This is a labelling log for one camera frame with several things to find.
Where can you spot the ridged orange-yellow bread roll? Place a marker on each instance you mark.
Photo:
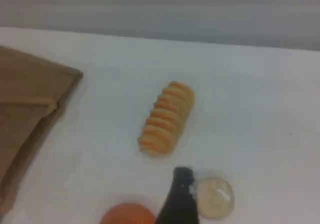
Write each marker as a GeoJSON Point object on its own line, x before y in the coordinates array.
{"type": "Point", "coordinates": [166, 119]}

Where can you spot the brown burlap tote bag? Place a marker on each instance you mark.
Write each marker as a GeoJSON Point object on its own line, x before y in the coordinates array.
{"type": "Point", "coordinates": [25, 109]}

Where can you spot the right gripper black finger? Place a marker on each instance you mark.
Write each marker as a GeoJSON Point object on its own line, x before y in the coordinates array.
{"type": "Point", "coordinates": [180, 204]}

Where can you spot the cream round egg yolk pastry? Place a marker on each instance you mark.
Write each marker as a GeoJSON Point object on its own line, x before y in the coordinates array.
{"type": "Point", "coordinates": [216, 199]}

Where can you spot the orange fruit with stem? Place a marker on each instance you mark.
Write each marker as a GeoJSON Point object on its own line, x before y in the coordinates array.
{"type": "Point", "coordinates": [127, 215]}

